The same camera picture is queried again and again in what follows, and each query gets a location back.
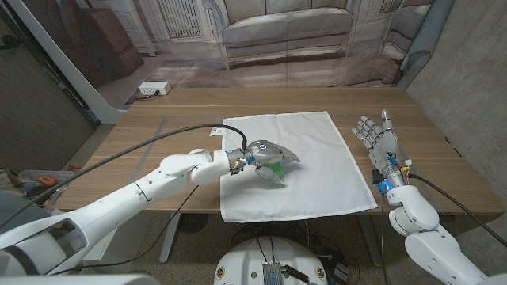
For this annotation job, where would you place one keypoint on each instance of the white slanted post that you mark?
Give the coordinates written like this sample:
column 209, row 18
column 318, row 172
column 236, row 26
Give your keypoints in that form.
column 71, row 67

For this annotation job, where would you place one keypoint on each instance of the clear plastic storage bin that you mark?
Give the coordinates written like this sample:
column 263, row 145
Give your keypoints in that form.
column 61, row 176

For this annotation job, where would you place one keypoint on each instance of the person in blue jeans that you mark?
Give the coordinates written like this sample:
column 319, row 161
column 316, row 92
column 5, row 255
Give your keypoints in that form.
column 16, row 206

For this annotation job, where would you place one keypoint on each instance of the grey finned electronics module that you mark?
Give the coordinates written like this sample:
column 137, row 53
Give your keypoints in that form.
column 271, row 274

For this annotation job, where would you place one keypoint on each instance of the white cloth napkin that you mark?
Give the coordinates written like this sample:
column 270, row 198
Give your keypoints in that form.
column 325, row 178

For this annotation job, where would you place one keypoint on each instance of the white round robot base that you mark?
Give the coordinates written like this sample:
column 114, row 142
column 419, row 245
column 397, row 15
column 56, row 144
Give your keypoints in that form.
column 245, row 261

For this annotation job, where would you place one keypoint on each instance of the small orange red object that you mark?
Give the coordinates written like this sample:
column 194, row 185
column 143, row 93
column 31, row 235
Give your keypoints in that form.
column 75, row 167

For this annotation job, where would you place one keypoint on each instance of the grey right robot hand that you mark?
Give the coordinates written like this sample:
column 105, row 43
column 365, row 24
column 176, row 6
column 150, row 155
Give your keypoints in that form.
column 384, row 146

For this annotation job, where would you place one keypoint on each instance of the printed sofa room backdrop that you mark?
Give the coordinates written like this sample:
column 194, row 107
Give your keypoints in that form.
column 277, row 39

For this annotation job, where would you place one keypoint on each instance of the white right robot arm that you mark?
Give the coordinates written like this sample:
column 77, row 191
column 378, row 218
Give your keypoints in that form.
column 431, row 241

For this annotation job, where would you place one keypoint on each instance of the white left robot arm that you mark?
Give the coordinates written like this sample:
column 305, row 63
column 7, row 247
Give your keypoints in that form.
column 119, row 206

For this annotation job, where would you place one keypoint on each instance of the black round floor object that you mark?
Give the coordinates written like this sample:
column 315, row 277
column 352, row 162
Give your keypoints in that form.
column 193, row 222

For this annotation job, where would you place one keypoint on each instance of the blue-grey rolled backdrop edge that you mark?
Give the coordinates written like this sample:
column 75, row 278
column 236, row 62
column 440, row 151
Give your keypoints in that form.
column 425, row 35

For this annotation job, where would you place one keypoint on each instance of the green ball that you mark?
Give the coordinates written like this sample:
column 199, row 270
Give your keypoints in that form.
column 276, row 169

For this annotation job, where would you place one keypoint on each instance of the small white paper tag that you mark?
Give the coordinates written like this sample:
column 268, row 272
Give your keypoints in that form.
column 216, row 131

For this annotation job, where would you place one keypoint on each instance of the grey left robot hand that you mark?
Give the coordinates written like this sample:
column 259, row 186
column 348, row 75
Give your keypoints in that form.
column 265, row 152

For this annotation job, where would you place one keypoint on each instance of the orange black hand tool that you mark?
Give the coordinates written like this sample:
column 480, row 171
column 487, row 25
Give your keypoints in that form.
column 46, row 181

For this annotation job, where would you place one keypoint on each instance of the white power strip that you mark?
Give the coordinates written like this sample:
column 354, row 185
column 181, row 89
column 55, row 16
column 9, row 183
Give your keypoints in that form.
column 154, row 87

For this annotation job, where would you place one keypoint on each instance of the black wall mounted object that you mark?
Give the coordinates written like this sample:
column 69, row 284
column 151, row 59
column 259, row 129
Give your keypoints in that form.
column 8, row 41

